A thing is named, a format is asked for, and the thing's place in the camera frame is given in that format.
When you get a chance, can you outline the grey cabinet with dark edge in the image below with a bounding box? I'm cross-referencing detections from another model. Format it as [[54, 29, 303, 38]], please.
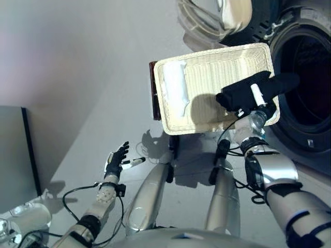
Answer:
[[0, 105, 42, 215]]

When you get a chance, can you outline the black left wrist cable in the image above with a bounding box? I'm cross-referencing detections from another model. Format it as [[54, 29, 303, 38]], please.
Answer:
[[63, 182, 125, 245]]

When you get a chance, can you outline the black cloth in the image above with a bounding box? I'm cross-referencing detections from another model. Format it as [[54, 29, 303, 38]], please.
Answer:
[[216, 71, 300, 113]]

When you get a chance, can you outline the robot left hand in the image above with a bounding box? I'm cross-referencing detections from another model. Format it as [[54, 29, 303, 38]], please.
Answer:
[[104, 141, 146, 179]]

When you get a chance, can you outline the silver robot leg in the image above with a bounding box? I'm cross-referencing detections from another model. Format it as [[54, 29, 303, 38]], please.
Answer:
[[204, 139, 241, 237], [124, 135, 180, 237]]

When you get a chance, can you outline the white cloth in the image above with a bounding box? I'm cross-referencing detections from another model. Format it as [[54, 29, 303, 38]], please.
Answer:
[[161, 61, 191, 117]]

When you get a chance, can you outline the dark grey washing machine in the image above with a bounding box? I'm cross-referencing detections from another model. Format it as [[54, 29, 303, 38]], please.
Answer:
[[261, 0, 331, 176]]

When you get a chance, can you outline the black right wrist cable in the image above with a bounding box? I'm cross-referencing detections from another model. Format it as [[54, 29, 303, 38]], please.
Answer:
[[217, 118, 249, 158]]

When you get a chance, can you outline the silver robot torso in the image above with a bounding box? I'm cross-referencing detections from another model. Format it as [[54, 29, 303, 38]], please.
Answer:
[[113, 227, 275, 248]]

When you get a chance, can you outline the silver robot right leg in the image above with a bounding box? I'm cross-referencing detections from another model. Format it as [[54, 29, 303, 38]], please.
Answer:
[[204, 139, 241, 237]]

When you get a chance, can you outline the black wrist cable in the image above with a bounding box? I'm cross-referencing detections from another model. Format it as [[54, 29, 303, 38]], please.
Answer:
[[217, 118, 249, 158], [63, 182, 125, 245]]

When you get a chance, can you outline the dark brown stool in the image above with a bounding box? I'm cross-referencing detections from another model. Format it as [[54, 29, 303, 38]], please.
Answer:
[[149, 61, 162, 121]]

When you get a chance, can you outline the round glass washer door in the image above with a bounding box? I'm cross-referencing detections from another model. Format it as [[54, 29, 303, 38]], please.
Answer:
[[177, 0, 280, 52]]

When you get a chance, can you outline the cream wicker tray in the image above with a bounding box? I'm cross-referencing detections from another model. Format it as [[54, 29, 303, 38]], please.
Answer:
[[154, 43, 281, 135]]

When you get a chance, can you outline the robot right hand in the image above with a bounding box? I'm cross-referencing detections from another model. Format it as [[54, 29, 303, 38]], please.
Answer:
[[235, 84, 277, 121]]

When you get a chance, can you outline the silver robot left leg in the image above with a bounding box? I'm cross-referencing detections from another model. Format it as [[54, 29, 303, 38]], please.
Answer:
[[124, 135, 180, 237]]

